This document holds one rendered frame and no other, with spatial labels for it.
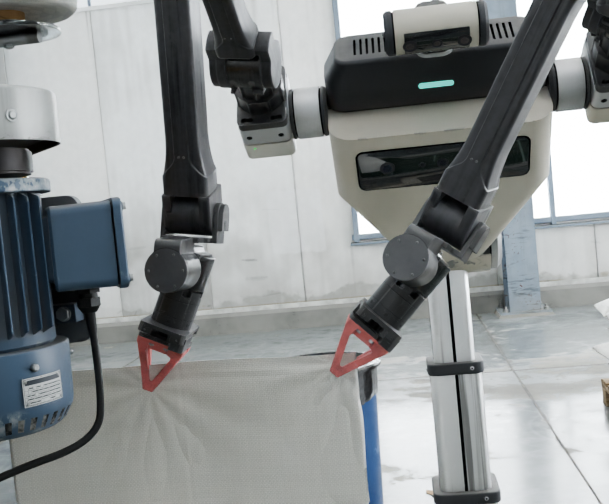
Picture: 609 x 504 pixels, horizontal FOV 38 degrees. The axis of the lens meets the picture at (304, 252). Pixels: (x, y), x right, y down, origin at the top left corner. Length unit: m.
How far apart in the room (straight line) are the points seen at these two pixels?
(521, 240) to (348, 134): 7.34
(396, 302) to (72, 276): 0.43
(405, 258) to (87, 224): 0.38
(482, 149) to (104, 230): 0.47
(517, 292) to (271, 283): 2.53
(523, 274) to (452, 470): 7.10
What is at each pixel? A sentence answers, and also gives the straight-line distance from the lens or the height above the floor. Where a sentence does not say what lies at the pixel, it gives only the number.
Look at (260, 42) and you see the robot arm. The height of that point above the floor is 1.53.
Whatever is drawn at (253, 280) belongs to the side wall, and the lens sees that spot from 9.33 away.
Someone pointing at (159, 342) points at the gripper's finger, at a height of 1.11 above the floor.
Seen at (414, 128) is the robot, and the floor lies 1.39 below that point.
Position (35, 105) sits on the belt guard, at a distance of 0.89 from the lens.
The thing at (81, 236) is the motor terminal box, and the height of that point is 1.27.
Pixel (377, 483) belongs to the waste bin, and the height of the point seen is 0.17.
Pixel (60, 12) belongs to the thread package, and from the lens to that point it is 1.10.
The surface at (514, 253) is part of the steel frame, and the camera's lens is 8.80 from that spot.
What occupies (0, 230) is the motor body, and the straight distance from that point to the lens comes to 0.86.
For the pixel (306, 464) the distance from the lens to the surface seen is 1.20.
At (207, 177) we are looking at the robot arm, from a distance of 1.16.
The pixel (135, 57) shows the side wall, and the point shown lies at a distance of 9.69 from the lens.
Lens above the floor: 1.28
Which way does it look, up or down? 3 degrees down
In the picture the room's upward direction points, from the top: 5 degrees counter-clockwise
